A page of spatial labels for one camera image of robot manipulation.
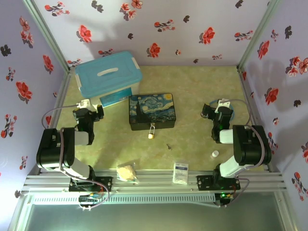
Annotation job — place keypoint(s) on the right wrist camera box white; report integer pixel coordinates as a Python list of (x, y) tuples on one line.
[(222, 104)]

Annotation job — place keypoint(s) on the small metal key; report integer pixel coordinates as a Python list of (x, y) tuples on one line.
[(169, 146)]

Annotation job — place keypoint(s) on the white sealed packet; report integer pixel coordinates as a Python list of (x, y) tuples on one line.
[(180, 172)]

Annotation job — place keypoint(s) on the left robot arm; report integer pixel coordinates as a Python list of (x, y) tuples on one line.
[(55, 149)]

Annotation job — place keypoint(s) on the blue lidded storage box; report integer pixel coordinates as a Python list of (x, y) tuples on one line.
[(108, 72)]

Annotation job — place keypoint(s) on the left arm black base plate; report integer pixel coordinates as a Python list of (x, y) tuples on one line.
[(106, 184)]

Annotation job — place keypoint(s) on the brass padlock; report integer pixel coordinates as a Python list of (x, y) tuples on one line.
[(151, 136)]

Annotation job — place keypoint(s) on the blue stethoscope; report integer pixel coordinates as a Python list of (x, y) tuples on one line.
[(232, 113)]

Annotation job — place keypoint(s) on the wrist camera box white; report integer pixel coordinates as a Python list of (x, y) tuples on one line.
[(222, 104), (84, 104)]

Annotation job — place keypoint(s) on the aluminium frame post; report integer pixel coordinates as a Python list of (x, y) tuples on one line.
[(45, 33), (257, 33)]

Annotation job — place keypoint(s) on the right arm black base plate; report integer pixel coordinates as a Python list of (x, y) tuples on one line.
[(204, 183)]

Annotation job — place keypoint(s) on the starry night print box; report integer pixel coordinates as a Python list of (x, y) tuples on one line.
[(152, 109)]

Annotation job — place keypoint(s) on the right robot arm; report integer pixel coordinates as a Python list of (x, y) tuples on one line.
[(250, 144)]

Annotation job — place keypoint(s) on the bag of beige cotton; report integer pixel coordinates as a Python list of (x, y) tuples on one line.
[(125, 172)]

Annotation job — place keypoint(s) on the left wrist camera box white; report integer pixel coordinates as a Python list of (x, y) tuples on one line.
[(84, 104)]

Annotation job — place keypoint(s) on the aluminium rail table edge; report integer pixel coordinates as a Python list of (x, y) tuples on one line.
[(154, 183)]

